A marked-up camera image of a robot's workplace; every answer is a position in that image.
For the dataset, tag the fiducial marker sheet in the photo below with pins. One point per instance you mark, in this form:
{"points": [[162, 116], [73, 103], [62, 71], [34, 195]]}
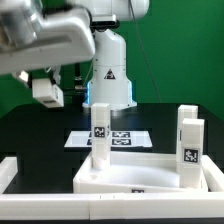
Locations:
{"points": [[118, 139]]}

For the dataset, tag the white front fence bar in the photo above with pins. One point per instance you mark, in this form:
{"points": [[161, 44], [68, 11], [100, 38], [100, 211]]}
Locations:
{"points": [[111, 206]]}

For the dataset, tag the black camera pole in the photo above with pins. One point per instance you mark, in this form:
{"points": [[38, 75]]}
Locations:
{"points": [[79, 86]]}

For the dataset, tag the white left fence block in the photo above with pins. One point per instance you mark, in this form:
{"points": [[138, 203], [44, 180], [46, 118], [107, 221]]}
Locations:
{"points": [[8, 170]]}

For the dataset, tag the black camera on pole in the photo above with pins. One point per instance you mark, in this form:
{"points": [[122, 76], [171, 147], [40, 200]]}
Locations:
{"points": [[104, 22]]}

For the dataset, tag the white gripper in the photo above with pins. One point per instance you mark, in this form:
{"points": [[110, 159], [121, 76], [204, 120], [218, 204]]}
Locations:
{"points": [[29, 41]]}

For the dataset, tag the white right fence block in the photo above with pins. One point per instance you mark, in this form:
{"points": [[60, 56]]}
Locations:
{"points": [[213, 175]]}

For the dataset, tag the white fence block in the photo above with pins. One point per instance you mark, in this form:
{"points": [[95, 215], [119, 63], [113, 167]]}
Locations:
{"points": [[8, 170], [213, 175]]}

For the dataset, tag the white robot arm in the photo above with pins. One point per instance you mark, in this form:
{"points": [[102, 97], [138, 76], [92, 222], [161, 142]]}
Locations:
{"points": [[109, 83]]}

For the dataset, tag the white desk top tray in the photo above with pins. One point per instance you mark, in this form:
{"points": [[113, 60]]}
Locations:
{"points": [[132, 172]]}

